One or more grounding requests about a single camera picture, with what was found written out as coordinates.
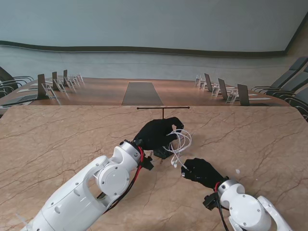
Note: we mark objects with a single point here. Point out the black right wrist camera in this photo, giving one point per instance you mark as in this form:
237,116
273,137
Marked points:
210,201

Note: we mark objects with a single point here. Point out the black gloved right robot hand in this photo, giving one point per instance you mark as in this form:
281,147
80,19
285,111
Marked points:
202,173

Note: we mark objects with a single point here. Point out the printed conference room backdrop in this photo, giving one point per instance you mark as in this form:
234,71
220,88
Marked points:
154,36

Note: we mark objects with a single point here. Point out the black T-bar rack marble base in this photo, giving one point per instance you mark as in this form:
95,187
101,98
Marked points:
163,154

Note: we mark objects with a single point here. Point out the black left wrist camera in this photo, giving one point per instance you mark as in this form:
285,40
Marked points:
148,164

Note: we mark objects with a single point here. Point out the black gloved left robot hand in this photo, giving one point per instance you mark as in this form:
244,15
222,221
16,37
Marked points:
154,134

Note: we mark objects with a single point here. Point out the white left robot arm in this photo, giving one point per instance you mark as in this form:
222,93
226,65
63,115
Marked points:
84,192

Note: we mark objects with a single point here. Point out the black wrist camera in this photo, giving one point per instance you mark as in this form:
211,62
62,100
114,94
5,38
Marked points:
148,164
210,201

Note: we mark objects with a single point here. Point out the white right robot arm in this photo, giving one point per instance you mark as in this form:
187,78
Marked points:
245,207

